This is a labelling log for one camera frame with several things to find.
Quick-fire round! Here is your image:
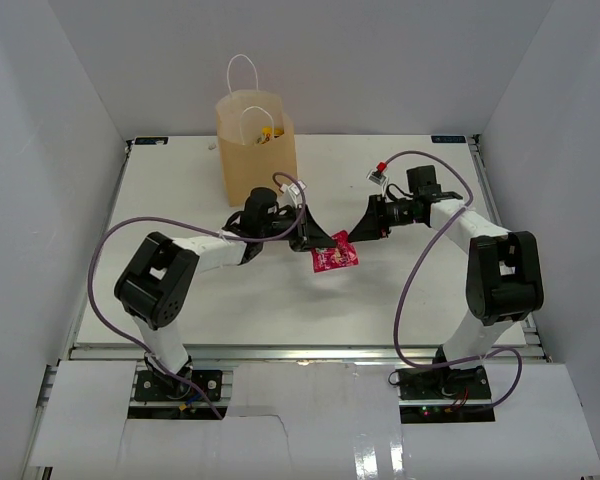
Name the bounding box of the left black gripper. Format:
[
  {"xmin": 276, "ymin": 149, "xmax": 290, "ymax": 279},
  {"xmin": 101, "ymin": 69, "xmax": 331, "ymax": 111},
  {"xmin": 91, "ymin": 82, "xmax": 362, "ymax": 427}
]
[{"xmin": 259, "ymin": 205, "xmax": 336, "ymax": 253}]

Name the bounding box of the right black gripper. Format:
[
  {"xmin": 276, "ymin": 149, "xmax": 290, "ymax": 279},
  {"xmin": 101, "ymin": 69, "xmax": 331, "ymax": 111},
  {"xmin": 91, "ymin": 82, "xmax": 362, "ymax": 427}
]
[{"xmin": 348, "ymin": 194, "xmax": 415, "ymax": 242}]

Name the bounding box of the pink snack packet back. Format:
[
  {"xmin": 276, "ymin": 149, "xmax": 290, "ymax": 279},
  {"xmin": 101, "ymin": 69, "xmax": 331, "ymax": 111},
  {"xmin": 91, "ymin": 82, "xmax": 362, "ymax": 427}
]
[{"xmin": 311, "ymin": 230, "xmax": 359, "ymax": 273}]

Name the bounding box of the small yellow snack bar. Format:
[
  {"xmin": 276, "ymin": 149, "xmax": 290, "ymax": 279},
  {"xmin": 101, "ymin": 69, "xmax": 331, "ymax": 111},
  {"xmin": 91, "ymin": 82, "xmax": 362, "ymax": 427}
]
[{"xmin": 253, "ymin": 126, "xmax": 284, "ymax": 145}]

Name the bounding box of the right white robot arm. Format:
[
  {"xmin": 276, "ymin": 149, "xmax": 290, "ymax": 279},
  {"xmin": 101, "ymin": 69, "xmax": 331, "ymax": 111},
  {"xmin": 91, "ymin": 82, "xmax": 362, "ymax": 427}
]
[{"xmin": 348, "ymin": 165, "xmax": 544, "ymax": 399}]

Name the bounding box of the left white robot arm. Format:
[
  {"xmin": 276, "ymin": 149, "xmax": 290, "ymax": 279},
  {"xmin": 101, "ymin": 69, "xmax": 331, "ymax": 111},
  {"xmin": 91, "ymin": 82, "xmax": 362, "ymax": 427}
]
[{"xmin": 114, "ymin": 187, "xmax": 336, "ymax": 399}]

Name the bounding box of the brown paper bag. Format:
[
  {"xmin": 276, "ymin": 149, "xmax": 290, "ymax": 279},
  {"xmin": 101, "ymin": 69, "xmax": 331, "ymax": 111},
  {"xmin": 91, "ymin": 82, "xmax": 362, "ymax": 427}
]
[{"xmin": 214, "ymin": 54, "xmax": 300, "ymax": 208}]

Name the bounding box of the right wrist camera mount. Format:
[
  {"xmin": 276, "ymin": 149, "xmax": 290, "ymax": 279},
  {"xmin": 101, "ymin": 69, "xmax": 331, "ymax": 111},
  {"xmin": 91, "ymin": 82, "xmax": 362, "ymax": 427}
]
[{"xmin": 367, "ymin": 162, "xmax": 388, "ymax": 187}]

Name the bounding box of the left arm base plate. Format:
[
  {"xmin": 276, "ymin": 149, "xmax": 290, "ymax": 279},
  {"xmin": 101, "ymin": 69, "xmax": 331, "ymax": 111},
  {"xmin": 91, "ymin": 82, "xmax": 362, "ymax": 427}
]
[{"xmin": 133, "ymin": 370, "xmax": 223, "ymax": 402}]

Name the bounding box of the aluminium frame rail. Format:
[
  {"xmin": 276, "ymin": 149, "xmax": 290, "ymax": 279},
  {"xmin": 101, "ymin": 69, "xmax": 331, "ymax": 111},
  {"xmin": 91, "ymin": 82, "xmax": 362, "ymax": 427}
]
[{"xmin": 59, "ymin": 343, "xmax": 546, "ymax": 365}]

